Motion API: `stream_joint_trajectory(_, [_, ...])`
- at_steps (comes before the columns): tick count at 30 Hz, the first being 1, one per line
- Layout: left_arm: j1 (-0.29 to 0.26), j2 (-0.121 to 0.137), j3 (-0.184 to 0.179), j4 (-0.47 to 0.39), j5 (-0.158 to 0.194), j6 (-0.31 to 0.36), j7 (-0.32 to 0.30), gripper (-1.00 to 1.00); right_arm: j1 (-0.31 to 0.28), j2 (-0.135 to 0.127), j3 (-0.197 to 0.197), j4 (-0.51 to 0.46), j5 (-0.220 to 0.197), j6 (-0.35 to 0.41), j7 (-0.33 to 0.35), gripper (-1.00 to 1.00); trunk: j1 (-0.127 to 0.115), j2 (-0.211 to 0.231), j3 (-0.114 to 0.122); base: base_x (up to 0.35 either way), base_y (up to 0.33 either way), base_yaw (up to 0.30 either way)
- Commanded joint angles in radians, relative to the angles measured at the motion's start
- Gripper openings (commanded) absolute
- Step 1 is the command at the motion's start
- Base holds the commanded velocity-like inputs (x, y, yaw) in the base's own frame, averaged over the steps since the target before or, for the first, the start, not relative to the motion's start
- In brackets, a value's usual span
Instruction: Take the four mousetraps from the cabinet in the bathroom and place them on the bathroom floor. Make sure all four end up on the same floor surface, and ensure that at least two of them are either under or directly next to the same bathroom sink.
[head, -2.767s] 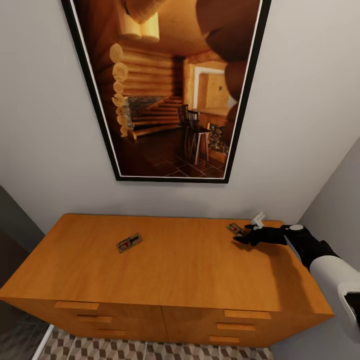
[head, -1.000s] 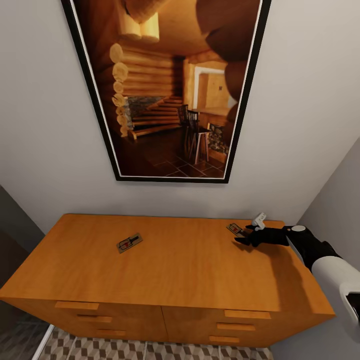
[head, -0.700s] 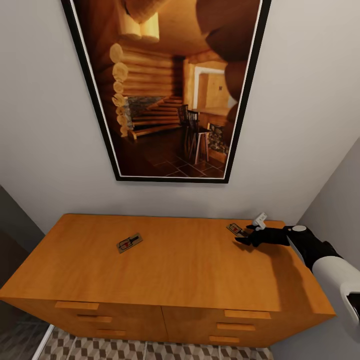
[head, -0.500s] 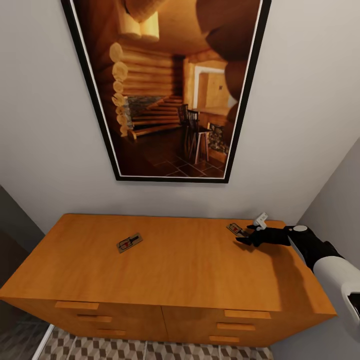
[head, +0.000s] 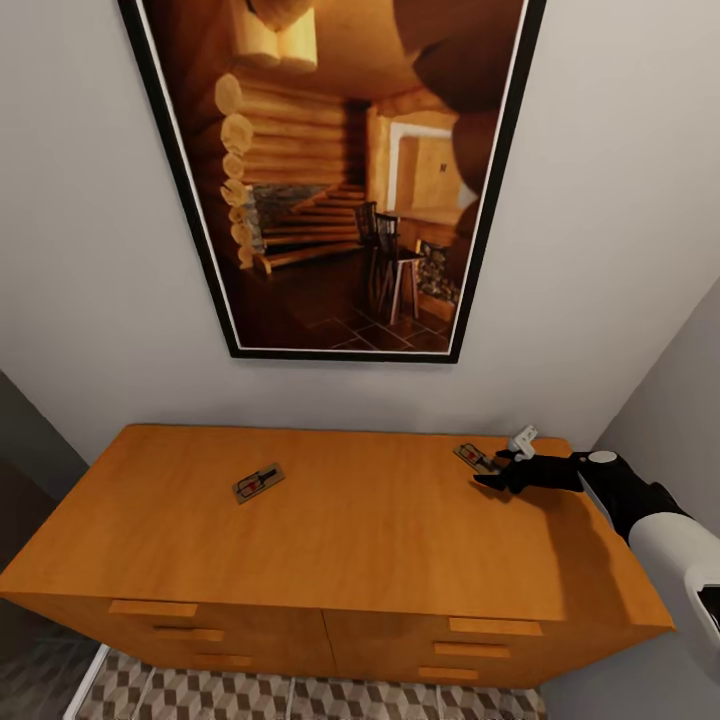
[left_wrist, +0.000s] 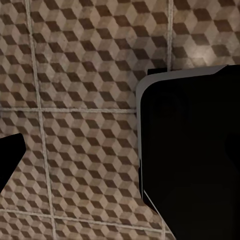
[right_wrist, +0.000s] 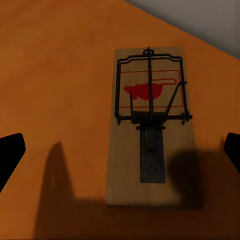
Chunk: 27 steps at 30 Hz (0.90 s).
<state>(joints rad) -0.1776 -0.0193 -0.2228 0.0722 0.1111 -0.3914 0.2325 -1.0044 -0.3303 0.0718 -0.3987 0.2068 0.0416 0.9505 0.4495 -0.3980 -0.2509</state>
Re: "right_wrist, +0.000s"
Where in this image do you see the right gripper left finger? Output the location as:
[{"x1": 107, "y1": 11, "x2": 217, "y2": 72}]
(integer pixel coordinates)
[{"x1": 0, "y1": 133, "x2": 26, "y2": 193}]

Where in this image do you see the mousetrap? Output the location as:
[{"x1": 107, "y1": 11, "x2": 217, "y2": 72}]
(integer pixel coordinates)
[{"x1": 105, "y1": 46, "x2": 204, "y2": 209}]

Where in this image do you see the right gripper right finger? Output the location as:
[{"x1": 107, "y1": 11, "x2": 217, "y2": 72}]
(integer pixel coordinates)
[{"x1": 224, "y1": 132, "x2": 240, "y2": 173}]

